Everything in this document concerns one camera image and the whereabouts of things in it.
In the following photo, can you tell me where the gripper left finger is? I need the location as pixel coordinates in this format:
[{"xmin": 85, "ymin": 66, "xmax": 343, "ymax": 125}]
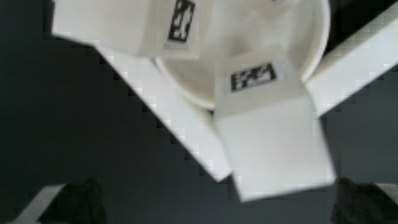
[{"xmin": 11, "ymin": 177, "xmax": 110, "ymax": 224}]

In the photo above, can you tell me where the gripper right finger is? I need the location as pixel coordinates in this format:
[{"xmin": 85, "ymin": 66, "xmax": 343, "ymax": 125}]
[{"xmin": 330, "ymin": 178, "xmax": 398, "ymax": 224}]

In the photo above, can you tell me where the white stool leg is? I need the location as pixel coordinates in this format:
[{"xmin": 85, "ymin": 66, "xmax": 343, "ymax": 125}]
[
  {"xmin": 213, "ymin": 50, "xmax": 336, "ymax": 202},
  {"xmin": 51, "ymin": 0, "xmax": 208, "ymax": 60}
]

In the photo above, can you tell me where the white round stool seat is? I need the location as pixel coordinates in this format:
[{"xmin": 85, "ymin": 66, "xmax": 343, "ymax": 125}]
[{"xmin": 155, "ymin": 0, "xmax": 330, "ymax": 110}]

